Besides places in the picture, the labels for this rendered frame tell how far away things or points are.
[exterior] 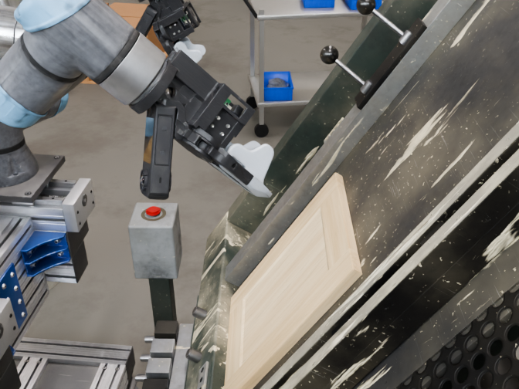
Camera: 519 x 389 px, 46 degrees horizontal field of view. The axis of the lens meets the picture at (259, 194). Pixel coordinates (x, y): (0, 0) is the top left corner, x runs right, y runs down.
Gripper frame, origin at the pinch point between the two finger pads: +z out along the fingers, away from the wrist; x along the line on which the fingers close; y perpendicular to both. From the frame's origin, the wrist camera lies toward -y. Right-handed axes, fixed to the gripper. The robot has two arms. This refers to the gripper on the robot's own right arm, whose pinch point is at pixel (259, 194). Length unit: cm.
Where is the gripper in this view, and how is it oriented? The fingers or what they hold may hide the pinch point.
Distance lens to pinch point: 78.4
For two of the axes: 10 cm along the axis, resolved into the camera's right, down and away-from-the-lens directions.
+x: -4.1, -1.8, 8.9
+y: 5.8, -8.1, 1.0
